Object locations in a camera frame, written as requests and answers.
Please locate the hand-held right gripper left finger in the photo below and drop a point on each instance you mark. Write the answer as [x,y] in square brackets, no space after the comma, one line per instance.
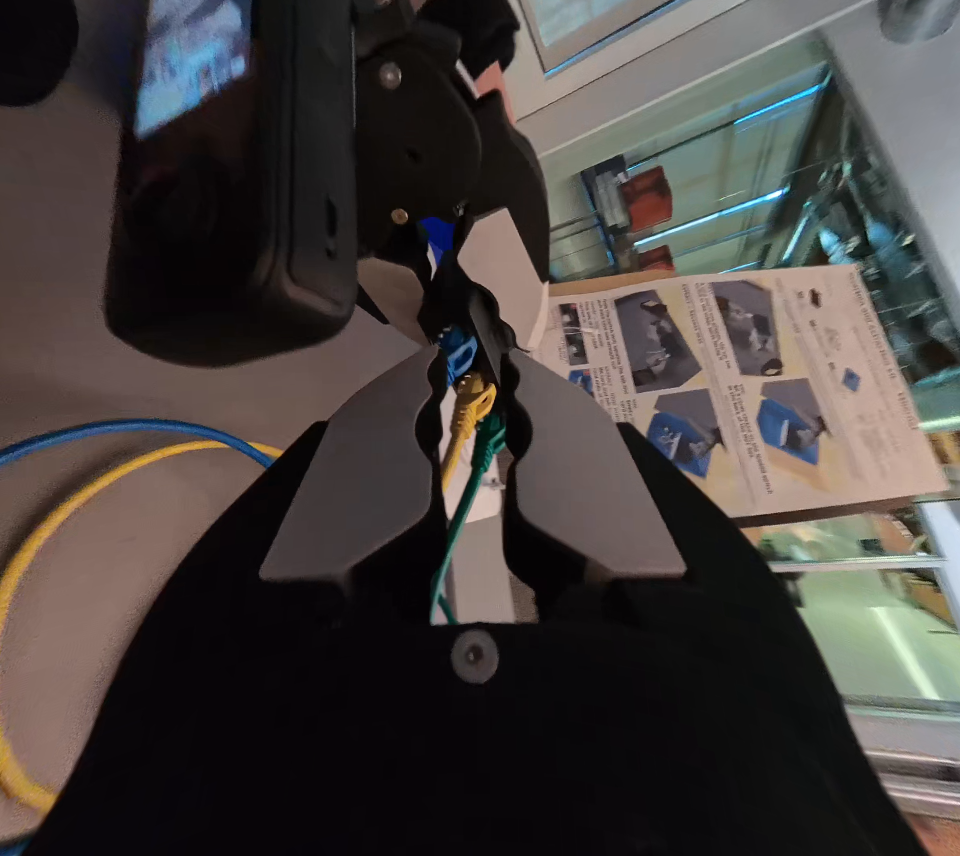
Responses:
[352,496]

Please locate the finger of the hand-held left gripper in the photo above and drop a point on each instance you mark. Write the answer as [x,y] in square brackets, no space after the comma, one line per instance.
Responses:
[514,271]
[394,293]

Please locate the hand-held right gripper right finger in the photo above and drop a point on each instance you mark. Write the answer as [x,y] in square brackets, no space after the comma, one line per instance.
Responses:
[592,488]

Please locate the black ethernet switch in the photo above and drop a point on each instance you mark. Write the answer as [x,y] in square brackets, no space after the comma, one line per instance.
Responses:
[480,323]

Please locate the blue plastic bin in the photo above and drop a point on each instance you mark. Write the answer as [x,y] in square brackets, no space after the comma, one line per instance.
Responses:
[436,233]

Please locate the instruction sheet on stand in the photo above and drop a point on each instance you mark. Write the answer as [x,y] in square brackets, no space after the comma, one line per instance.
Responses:
[600,282]

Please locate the white stand base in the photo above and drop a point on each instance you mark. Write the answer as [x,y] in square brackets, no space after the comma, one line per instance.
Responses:
[487,496]

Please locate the red storage case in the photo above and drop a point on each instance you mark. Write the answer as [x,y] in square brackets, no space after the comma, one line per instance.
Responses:
[656,260]
[649,196]

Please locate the printed instruction poster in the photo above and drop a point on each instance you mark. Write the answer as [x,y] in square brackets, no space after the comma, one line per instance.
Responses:
[750,383]

